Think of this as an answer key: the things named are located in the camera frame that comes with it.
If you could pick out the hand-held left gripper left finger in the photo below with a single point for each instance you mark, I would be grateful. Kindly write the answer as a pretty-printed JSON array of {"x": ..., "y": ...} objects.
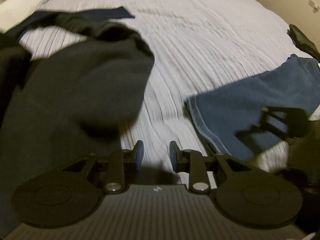
[{"x": 139, "y": 155}]

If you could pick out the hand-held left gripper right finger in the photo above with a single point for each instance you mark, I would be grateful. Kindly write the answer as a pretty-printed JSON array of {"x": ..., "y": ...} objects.
[{"x": 173, "y": 156}]

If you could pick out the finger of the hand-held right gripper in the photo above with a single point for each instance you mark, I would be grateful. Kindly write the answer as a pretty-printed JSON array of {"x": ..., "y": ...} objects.
[
  {"x": 295, "y": 122},
  {"x": 260, "y": 137}
]

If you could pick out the blue denim jeans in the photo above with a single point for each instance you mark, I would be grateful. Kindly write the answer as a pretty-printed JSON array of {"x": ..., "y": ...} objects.
[{"x": 237, "y": 97}]

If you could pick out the dark grey fleece garment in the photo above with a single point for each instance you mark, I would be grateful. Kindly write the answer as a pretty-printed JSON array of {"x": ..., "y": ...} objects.
[{"x": 75, "y": 85}]

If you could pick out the bed with striped sheet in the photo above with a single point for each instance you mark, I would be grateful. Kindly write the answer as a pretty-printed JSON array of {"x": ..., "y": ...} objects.
[{"x": 200, "y": 42}]

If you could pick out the navy blue garment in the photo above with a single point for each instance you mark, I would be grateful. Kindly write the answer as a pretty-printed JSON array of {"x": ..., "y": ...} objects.
[{"x": 112, "y": 13}]

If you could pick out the black garment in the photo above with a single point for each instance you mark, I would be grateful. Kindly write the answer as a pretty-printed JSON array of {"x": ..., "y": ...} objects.
[{"x": 10, "y": 62}]

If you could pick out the white pillow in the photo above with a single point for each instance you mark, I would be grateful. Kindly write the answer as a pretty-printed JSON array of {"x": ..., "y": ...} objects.
[{"x": 15, "y": 10}]

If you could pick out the small white wall fixture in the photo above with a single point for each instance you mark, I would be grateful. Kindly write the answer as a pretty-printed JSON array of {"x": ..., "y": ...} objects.
[{"x": 313, "y": 5}]

